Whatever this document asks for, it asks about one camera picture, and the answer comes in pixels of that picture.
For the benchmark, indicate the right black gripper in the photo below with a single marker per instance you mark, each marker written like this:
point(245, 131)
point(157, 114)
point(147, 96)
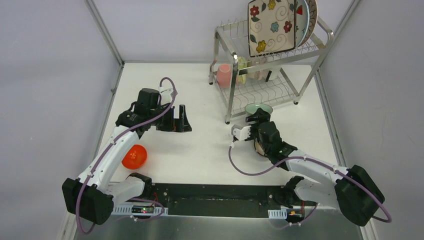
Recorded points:
point(260, 115)

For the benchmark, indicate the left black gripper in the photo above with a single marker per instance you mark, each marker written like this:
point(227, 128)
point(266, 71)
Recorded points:
point(173, 119)

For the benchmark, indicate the mint green bowl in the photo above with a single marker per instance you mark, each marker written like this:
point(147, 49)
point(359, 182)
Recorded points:
point(251, 108)

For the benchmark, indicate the white ribbed mug black handle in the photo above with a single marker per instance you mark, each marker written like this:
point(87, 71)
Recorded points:
point(271, 73)

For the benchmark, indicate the pink cup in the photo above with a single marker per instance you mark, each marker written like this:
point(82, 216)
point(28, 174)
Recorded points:
point(224, 75)

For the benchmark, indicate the square floral plate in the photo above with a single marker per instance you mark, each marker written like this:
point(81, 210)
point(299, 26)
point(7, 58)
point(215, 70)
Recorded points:
point(271, 27)

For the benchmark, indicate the watermelon pattern round plate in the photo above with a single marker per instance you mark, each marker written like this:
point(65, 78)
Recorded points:
point(302, 21)

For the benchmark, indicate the brown rim petal pattern plate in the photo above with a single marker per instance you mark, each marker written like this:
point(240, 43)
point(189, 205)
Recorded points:
point(313, 18)

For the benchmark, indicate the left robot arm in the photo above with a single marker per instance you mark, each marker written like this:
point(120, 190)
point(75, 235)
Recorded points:
point(91, 196)

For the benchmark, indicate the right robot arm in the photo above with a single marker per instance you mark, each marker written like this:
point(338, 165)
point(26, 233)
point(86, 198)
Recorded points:
point(350, 190)

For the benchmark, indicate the steel two-tier dish rack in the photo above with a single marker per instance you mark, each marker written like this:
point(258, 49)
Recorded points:
point(262, 79)

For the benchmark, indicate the dark patterned cream bowl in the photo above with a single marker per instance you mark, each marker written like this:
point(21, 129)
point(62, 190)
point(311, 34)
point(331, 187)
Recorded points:
point(259, 149)

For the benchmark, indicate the orange plastic bowl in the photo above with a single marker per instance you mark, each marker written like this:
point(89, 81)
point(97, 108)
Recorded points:
point(135, 158)

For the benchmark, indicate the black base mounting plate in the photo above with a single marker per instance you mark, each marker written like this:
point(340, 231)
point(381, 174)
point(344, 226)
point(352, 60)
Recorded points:
point(216, 200)

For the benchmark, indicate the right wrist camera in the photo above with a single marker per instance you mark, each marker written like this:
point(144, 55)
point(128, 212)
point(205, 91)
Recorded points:
point(241, 133)

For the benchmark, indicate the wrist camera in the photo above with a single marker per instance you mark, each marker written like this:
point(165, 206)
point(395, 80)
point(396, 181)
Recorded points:
point(166, 95)
point(241, 133)

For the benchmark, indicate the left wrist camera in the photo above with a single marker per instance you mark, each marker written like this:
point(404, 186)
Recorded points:
point(166, 95)

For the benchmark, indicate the right white cable duct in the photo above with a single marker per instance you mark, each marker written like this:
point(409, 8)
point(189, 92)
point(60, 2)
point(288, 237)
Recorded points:
point(277, 214)

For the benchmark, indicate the white cable duct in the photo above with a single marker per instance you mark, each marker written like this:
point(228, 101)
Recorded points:
point(277, 214)
point(139, 210)

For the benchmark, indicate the left white cable duct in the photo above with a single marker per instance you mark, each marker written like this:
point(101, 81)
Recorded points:
point(139, 210)

